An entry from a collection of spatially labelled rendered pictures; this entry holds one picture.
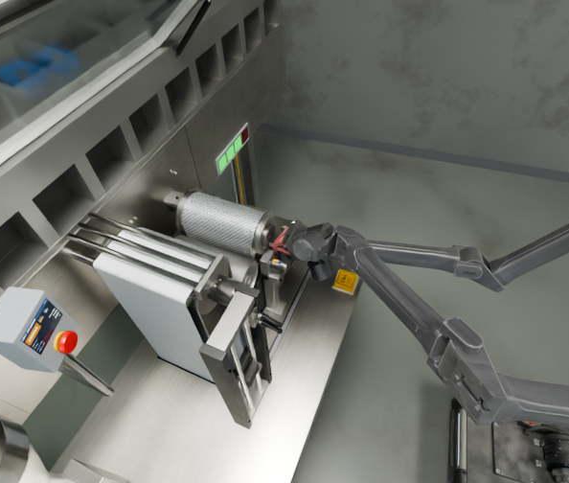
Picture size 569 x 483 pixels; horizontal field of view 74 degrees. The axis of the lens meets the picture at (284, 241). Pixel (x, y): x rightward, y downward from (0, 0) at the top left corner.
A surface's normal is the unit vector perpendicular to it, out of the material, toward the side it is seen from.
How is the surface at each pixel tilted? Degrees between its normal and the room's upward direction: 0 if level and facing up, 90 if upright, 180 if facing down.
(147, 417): 0
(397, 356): 0
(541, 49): 90
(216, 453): 0
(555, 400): 17
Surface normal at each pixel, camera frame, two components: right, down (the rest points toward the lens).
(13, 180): 0.92, 0.30
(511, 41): -0.29, 0.75
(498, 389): 0.07, -0.84
